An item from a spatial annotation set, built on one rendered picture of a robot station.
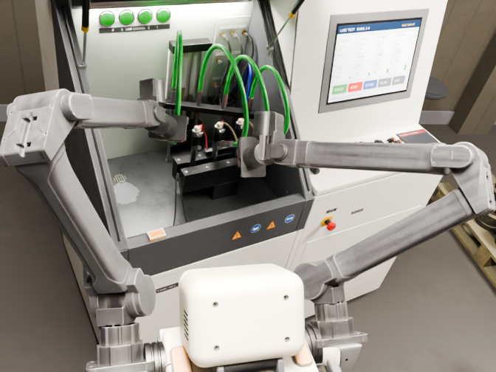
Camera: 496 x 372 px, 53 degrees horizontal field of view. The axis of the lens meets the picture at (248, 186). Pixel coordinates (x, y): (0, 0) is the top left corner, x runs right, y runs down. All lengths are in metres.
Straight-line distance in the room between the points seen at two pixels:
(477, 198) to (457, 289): 2.15
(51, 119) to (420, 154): 0.65
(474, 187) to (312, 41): 0.95
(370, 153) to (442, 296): 2.03
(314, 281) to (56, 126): 0.58
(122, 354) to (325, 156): 0.56
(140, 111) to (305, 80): 0.81
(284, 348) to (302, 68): 1.08
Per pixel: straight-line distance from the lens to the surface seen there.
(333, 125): 1.92
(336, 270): 1.03
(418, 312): 2.84
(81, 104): 0.82
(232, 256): 1.71
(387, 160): 1.01
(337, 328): 1.05
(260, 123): 1.16
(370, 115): 2.03
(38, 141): 0.76
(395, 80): 2.06
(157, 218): 1.70
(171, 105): 1.75
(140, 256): 1.49
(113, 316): 0.96
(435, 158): 0.95
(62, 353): 2.38
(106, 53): 1.68
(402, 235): 0.99
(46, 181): 0.79
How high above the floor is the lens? 2.06
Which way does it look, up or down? 41 degrees down
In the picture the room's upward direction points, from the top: 13 degrees clockwise
